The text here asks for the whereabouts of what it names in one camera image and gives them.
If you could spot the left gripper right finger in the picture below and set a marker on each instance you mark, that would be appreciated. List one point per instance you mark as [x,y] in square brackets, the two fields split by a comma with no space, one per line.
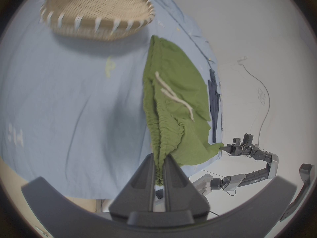
[180,192]

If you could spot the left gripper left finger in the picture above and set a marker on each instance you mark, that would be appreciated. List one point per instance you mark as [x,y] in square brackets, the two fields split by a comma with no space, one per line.
[138,190]

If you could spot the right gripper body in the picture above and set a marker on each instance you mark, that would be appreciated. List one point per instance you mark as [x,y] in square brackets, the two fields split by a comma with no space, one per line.
[232,149]

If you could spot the green shorts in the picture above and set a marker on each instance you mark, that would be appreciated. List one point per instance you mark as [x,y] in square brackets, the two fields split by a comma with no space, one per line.
[173,71]

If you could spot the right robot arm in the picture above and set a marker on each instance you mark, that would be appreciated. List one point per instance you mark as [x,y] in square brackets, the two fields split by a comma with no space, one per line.
[272,165]

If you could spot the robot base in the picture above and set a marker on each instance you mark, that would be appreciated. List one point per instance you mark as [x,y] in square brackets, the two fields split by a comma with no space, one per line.
[200,183]

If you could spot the dark blue garment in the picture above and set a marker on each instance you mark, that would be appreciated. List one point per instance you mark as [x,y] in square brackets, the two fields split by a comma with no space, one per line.
[213,100]

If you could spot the bed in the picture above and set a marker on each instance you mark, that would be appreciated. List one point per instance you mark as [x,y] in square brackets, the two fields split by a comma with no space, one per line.
[62,95]

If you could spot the round woven basket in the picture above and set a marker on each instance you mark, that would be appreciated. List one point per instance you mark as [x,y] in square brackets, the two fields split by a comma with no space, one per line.
[99,9]

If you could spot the pale blue quilt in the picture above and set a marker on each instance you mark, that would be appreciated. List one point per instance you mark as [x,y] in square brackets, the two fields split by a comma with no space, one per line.
[188,26]

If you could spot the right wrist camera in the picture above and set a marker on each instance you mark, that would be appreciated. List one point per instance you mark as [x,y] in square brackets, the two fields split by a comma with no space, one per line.
[236,140]

